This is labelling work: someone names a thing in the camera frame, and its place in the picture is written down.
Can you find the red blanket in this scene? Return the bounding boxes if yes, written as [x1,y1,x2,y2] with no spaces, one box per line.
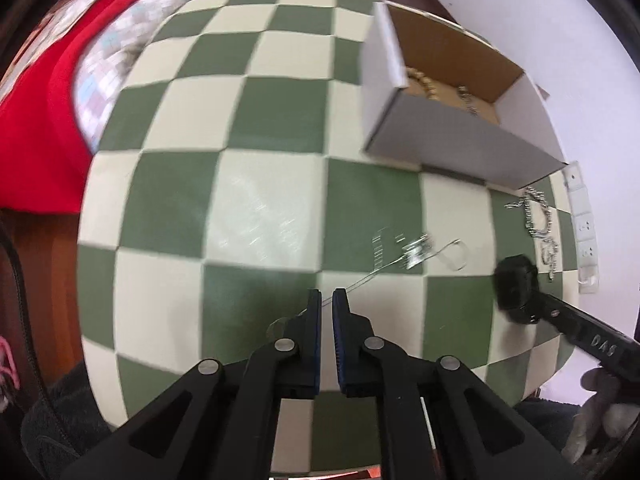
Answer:
[0,0,217,215]

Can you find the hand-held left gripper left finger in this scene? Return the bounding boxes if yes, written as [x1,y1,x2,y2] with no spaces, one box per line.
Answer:
[60,289,323,480]

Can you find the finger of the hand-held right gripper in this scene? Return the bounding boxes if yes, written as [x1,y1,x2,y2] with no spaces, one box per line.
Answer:
[494,254,561,326]

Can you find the chunky silver chain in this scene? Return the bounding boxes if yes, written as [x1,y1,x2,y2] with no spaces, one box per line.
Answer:
[504,186,560,285]

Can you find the pink cord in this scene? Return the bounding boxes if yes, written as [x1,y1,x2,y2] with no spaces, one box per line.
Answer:
[0,336,21,411]

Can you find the person's right hand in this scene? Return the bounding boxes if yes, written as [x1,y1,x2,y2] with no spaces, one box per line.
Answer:
[562,367,640,467]

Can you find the dark cloth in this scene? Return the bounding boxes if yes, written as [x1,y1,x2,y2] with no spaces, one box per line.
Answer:
[20,360,117,480]

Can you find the white power strip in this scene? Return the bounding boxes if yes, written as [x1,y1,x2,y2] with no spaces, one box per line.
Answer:
[562,161,600,295]

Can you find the green checkered tablecloth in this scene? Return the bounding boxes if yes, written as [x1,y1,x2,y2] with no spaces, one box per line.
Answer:
[76,0,577,479]

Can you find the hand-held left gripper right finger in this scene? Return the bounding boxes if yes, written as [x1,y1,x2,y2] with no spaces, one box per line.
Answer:
[332,287,587,480]

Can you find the cardboard box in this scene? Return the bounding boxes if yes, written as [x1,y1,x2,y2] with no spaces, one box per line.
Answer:
[361,2,569,189]

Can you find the small silver chain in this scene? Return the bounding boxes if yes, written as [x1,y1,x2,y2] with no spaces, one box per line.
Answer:
[457,85,482,117]

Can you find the black cable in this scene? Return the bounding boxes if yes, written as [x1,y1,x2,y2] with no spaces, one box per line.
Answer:
[0,215,66,431]

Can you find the thin silver necklace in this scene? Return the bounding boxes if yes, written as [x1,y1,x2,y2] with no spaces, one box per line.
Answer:
[320,227,470,307]

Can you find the patchwork quilt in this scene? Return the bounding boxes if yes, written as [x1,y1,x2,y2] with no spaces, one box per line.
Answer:
[10,0,235,157]

